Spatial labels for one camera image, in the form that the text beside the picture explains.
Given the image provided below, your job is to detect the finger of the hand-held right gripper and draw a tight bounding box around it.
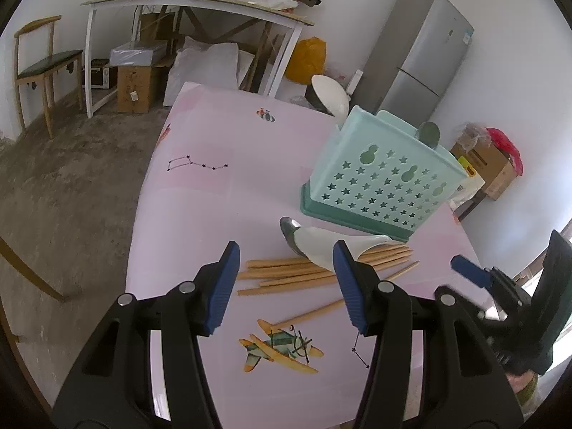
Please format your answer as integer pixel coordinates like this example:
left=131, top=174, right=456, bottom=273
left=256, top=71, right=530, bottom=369
left=450, top=254, right=532, bottom=321

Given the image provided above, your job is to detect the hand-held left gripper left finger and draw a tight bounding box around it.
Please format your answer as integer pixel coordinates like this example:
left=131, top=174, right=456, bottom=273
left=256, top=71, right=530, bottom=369
left=51, top=240, right=242, bottom=429

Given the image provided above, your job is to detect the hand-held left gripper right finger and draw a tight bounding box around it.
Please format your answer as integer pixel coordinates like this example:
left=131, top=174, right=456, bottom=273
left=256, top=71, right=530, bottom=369
left=333, top=239, right=523, bottom=429

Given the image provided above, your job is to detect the white ceramic spoon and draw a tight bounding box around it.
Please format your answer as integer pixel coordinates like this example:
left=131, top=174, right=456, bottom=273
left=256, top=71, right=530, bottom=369
left=299, top=227, right=394, bottom=273

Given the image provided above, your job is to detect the bundle of wooden chopsticks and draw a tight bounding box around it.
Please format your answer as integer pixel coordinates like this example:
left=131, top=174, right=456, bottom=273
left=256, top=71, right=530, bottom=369
left=237, top=242, right=421, bottom=328

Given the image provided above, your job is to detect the metal spoon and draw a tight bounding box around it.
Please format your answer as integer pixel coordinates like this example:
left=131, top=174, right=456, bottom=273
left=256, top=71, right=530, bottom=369
left=280, top=217, right=314, bottom=257

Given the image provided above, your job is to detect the mint green utensil holder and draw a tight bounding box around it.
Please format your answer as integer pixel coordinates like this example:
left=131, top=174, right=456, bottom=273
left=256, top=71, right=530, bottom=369
left=300, top=105, right=469, bottom=243

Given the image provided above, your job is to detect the open cardboard box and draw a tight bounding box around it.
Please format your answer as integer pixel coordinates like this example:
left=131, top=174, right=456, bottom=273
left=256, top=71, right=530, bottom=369
left=450, top=140, right=517, bottom=201

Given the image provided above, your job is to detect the red plastic bag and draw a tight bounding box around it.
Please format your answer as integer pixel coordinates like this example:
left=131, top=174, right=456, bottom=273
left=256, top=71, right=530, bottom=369
left=486, top=127, right=523, bottom=176

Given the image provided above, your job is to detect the sage green spoon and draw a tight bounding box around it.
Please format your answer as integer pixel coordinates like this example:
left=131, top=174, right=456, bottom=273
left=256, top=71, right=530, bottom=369
left=415, top=122, right=441, bottom=149

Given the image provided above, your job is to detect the white plastic ladle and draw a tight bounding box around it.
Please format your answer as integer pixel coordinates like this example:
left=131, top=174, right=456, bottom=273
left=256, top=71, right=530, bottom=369
left=311, top=74, right=350, bottom=126

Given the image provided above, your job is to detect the grey refrigerator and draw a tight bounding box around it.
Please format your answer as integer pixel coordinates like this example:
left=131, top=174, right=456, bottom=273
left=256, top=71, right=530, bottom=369
left=353, top=0, right=474, bottom=121

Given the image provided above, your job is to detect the white sack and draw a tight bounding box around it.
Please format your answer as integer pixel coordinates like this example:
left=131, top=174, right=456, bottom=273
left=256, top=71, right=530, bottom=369
left=164, top=36, right=242, bottom=107

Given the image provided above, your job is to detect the yellow plastic bag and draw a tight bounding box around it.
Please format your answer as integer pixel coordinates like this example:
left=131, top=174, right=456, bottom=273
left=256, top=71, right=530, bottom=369
left=285, top=37, right=327, bottom=85

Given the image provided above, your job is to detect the white toaster oven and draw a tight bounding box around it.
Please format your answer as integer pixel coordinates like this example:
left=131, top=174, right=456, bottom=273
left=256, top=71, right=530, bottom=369
left=83, top=59, right=118, bottom=90

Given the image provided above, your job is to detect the plastic wrapped flat package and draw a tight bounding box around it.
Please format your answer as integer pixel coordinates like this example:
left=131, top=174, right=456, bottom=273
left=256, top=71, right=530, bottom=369
left=109, top=40, right=168, bottom=68

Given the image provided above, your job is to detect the wooden chair with dark seat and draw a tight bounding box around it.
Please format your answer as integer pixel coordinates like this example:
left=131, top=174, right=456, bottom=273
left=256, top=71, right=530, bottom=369
left=13, top=15, right=84, bottom=140

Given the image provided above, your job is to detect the white desk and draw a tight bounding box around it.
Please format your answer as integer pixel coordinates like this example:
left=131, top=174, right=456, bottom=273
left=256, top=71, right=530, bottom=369
left=80, top=0, right=316, bottom=119

